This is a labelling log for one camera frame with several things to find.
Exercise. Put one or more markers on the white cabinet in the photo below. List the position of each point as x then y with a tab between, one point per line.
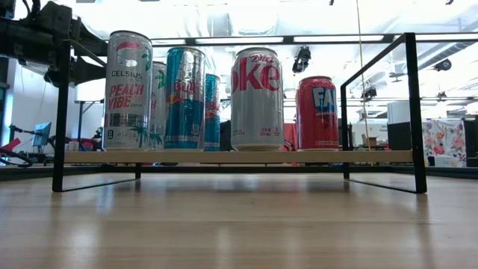
399	110

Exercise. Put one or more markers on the red cloth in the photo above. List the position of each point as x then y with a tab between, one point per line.
290	134

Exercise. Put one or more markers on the blue silver Red Bull can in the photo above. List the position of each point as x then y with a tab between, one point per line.
213	119
185	112

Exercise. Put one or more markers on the black box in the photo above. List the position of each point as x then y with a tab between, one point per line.
399	136

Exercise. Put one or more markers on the black ceiling camera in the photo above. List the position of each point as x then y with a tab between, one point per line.
443	64
301	60
369	92
50	76

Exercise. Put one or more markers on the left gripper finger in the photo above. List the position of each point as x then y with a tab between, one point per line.
89	39
87	71

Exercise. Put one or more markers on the wooden shelf black metal frame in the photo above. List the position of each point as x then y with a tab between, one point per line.
239	157

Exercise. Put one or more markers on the small grey monitor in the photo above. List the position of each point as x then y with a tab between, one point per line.
41	133

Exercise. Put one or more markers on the black aluminium table frame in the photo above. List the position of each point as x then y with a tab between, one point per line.
22	172

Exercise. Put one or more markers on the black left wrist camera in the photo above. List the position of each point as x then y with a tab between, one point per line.
54	18

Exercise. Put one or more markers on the white Celsius can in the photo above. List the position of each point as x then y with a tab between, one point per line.
158	112
128	97

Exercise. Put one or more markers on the red Fanta can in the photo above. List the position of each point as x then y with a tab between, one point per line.
317	119

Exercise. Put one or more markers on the black leg table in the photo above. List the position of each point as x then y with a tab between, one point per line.
80	123

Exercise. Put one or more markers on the floral cloth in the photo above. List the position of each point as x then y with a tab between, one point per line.
444	142

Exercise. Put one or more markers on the brown cardboard box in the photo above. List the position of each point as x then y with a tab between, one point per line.
369	140

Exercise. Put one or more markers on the silver Diet Coke can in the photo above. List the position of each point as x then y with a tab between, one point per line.
257	112

